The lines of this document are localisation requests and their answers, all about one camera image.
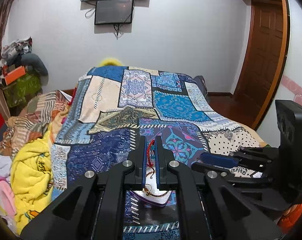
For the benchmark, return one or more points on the small wall-mounted black monitor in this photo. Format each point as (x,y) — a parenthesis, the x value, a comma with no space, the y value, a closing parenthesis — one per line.
(114,12)

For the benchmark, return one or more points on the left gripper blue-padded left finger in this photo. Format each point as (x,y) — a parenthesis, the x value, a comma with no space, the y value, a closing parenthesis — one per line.
(137,178)

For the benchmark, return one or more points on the brown wooden door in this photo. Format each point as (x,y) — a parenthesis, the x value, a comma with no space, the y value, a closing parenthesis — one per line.
(265,57)

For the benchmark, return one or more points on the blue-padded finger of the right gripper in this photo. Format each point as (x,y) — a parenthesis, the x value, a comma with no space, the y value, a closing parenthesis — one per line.
(223,159)
(211,168)

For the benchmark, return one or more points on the purple heart-shaped jewelry box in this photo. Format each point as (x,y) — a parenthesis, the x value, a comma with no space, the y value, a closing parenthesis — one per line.
(151,179)

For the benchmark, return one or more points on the brown striped blanket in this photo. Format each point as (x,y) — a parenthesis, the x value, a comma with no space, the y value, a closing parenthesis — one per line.
(32,122)

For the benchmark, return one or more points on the green patterned cloth-covered stand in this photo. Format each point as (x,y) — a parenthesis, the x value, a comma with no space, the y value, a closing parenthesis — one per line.
(21,89)

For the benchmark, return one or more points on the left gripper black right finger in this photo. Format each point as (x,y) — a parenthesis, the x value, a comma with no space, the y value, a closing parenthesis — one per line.
(165,180)

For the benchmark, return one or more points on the orange box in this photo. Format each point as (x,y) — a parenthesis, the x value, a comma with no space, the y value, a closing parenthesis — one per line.
(14,75)

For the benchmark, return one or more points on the patchwork patterned bedspread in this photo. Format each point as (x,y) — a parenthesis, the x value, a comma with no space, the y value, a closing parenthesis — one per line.
(114,106)

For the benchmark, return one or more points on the yellow towel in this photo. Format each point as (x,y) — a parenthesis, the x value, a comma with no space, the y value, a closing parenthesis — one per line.
(32,180)

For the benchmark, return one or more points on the pile of clothes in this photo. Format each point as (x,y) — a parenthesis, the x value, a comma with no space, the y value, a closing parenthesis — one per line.
(19,53)

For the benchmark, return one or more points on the yellow fluffy pillow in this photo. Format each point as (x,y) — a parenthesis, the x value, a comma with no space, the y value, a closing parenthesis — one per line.
(110,62)

